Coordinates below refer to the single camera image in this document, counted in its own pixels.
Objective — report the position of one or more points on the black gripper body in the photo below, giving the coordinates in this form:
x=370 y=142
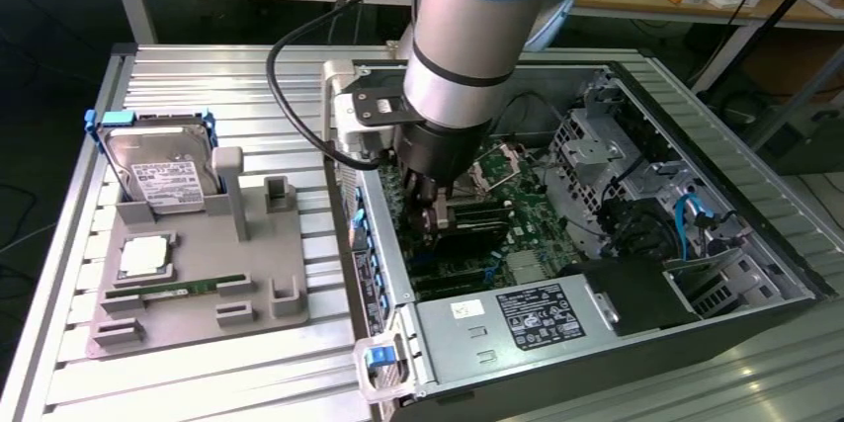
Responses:
x=441 y=150

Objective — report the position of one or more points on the black Nvidia graphics card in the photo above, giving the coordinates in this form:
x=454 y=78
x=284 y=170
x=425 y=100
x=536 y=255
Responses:
x=474 y=244

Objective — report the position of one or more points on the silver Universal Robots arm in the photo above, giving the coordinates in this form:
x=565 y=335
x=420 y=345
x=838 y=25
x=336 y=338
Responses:
x=461 y=46

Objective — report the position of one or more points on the black RAM slot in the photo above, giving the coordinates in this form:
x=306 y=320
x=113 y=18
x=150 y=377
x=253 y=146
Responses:
x=484 y=214
x=488 y=219
x=484 y=204
x=484 y=209

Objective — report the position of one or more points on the metal socket cover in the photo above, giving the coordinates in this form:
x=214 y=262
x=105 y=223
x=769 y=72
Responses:
x=513 y=157

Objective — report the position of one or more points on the long black expansion slot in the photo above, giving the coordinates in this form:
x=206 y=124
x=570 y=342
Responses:
x=450 y=275
x=454 y=287

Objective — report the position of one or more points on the green motherboard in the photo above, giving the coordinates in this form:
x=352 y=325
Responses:
x=533 y=224

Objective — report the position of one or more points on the silver chipset heatsink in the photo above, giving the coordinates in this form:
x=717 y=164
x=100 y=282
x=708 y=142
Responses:
x=533 y=268

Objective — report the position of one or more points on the metal disk bay cage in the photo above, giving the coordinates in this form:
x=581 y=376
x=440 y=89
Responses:
x=586 y=145

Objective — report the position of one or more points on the grey power supply unit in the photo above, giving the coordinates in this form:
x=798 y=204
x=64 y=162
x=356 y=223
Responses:
x=448 y=338

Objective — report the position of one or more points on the blue case release latch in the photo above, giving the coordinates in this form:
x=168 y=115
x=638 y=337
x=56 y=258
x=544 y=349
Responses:
x=381 y=357

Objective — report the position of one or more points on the grey parts rack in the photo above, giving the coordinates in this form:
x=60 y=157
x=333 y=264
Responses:
x=197 y=254

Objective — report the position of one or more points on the hard disk with blue carrier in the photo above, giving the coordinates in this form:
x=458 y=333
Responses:
x=157 y=180

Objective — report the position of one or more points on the black open PC case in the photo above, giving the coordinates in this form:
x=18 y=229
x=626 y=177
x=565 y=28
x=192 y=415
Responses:
x=626 y=358

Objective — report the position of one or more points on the green RAM stick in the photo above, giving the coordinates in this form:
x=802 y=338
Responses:
x=177 y=289

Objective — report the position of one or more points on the silver CPU chip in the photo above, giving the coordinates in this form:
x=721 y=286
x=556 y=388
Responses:
x=144 y=259

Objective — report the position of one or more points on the black tripod pole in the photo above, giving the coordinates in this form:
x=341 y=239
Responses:
x=761 y=29

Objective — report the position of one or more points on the grey metal stand leg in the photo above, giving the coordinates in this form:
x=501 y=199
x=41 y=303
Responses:
x=797 y=96

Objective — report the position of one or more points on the black equipment box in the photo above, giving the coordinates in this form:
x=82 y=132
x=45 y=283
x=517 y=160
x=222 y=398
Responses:
x=810 y=145

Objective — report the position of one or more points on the grey wrist camera unit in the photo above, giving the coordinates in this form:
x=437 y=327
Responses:
x=362 y=135

